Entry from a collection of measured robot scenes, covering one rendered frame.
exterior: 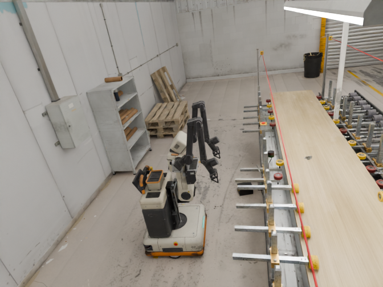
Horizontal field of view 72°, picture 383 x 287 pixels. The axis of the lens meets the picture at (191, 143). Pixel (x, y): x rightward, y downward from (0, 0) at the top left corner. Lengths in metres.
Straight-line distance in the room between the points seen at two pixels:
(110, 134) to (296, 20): 7.45
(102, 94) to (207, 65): 6.46
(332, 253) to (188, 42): 9.04
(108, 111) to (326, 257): 3.53
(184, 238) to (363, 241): 1.66
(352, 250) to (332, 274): 0.25
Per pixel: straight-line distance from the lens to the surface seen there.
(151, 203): 2.73
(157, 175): 2.89
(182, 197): 2.81
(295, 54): 10.20
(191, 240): 2.97
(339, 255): 2.07
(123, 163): 4.74
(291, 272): 2.27
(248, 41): 10.00
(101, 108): 4.42
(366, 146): 3.41
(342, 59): 3.79
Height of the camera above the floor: 2.43
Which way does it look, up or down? 26 degrees down
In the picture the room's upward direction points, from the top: 9 degrees counter-clockwise
